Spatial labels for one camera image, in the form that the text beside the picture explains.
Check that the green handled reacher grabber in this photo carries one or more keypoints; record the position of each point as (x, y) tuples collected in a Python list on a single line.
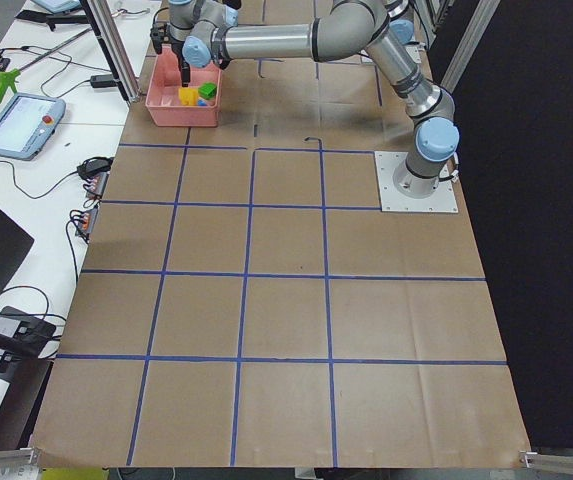
[(8, 78)]

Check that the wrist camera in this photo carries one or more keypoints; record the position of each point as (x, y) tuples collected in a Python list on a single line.
[(158, 36)]

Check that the green toy block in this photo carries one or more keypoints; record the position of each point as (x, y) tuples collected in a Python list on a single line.
[(207, 90)]

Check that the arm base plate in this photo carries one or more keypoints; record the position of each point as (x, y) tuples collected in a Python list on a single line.
[(402, 192)]

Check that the yellow toy block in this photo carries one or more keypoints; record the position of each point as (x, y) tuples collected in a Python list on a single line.
[(188, 96)]

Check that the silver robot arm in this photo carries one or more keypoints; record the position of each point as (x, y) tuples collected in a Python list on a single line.
[(401, 20), (209, 32)]

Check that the teach pendant tablet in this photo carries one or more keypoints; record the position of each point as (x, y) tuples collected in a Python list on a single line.
[(26, 124)]

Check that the pink plastic box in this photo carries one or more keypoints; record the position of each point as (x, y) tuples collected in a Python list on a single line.
[(162, 96)]

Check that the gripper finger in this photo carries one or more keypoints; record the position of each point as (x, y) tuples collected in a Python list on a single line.
[(185, 72)]

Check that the brown paper table cover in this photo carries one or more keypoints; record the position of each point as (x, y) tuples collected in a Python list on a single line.
[(245, 301)]

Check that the aluminium frame post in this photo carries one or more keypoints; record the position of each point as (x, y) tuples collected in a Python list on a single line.
[(101, 21)]

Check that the black power adapter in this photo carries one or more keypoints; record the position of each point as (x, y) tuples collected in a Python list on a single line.
[(102, 81)]

